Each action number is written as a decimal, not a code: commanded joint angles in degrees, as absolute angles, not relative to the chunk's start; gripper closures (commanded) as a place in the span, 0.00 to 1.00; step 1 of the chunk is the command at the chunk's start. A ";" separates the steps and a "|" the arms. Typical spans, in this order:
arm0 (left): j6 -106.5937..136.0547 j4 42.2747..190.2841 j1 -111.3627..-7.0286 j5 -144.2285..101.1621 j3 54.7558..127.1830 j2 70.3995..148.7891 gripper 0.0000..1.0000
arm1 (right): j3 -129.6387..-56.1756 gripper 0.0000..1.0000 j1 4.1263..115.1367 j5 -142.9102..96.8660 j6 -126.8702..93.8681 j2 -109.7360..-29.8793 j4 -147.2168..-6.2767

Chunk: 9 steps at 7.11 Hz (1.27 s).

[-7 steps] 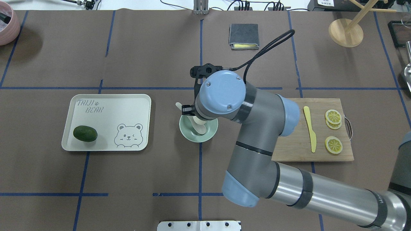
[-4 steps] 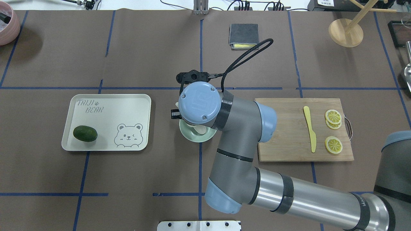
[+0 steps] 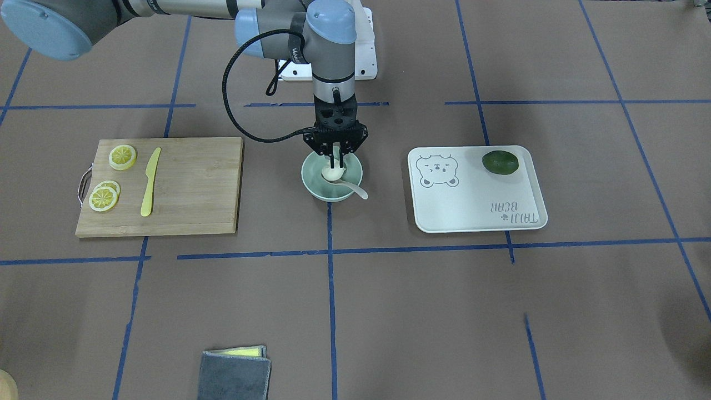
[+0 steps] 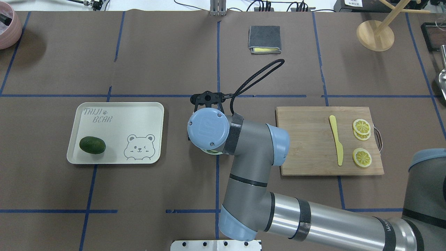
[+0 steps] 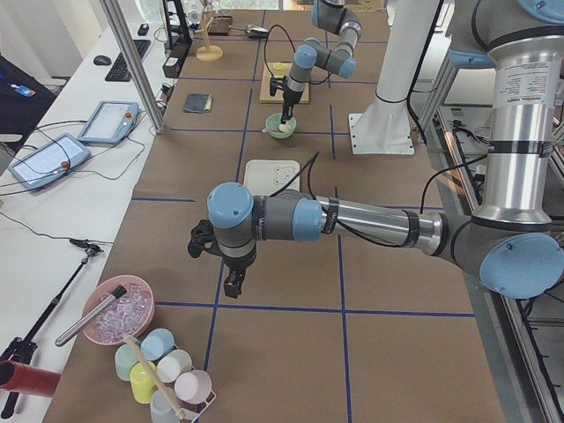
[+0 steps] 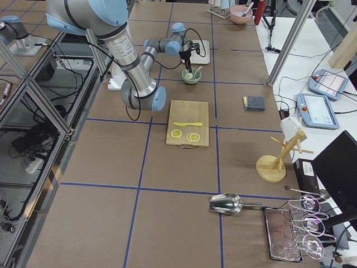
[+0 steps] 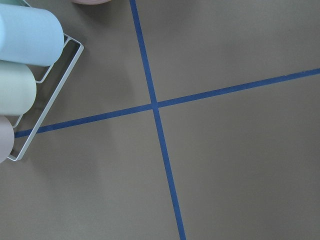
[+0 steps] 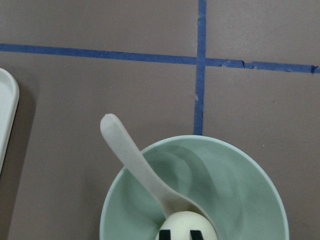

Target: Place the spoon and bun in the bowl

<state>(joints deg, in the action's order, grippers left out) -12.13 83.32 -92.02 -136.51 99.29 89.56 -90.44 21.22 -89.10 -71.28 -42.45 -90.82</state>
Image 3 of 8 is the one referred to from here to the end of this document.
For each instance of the white steamed bun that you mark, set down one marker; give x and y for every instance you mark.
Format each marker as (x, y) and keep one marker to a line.
(332, 174)

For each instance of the bamboo cutting board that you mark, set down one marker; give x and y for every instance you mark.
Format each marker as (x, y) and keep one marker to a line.
(196, 189)

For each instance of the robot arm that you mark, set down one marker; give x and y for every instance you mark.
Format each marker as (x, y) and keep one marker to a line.
(320, 34)

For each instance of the hidden lemon slice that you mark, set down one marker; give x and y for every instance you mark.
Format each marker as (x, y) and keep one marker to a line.
(112, 185)

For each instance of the grey folded cloth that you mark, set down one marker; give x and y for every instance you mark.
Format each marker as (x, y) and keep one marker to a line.
(234, 373)

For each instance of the yellow plastic knife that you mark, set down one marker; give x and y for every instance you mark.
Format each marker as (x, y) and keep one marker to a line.
(150, 172)

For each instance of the translucent white spoon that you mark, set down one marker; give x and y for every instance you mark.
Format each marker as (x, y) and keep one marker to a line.
(354, 187)

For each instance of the lower lemon slice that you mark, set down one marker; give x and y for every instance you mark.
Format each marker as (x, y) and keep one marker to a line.
(122, 157)

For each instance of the upper lemon slice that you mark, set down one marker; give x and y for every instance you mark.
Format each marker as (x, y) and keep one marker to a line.
(103, 199)

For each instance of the mint green bowl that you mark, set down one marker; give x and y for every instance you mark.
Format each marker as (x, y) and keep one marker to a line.
(311, 174)

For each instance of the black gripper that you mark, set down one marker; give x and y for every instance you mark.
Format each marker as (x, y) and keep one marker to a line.
(359, 141)

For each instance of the wooden cup tree stand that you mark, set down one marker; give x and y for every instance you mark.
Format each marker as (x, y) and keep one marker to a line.
(9, 390)

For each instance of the dark green avocado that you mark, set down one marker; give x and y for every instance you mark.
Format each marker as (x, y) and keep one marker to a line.
(500, 162)

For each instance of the cream bear serving tray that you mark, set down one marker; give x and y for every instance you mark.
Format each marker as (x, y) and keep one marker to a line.
(453, 192)

